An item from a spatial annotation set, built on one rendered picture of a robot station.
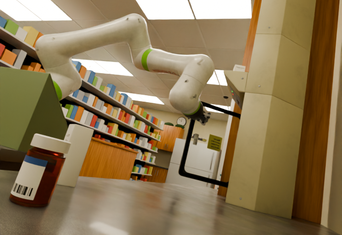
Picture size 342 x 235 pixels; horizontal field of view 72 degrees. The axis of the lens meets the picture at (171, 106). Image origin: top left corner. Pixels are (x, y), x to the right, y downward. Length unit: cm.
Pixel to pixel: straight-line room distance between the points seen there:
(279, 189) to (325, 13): 112
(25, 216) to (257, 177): 86
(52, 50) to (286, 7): 110
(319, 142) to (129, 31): 111
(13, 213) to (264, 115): 93
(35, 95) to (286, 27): 112
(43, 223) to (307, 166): 128
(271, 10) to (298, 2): 16
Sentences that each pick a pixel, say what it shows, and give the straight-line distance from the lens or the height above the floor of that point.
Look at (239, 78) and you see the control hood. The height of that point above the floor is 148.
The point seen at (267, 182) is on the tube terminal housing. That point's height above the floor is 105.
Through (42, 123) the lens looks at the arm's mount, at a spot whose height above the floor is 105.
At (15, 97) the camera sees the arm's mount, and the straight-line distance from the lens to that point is 111.
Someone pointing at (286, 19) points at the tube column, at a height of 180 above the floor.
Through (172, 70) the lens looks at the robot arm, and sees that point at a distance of 99.
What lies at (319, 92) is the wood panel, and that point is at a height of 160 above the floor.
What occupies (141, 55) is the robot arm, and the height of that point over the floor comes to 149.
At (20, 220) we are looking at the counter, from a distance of 27.
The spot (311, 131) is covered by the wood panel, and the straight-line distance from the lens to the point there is 144.
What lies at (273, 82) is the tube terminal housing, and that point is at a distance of 111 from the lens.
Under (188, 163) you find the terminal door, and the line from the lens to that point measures 121.
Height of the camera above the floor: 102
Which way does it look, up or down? 14 degrees up
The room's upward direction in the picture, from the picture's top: 15 degrees clockwise
